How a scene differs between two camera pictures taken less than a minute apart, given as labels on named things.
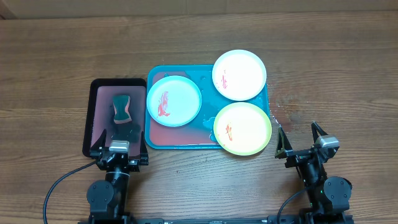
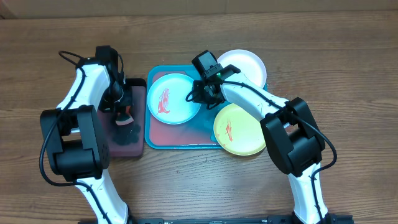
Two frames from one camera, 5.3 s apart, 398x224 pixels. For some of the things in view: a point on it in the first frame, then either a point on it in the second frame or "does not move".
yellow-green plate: (242, 129) does not move
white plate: (239, 74) does not move
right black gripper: (302, 154) -> (203, 93)
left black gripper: (134, 165) -> (109, 105)
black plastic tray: (100, 113) does not move
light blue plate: (173, 101) does not move
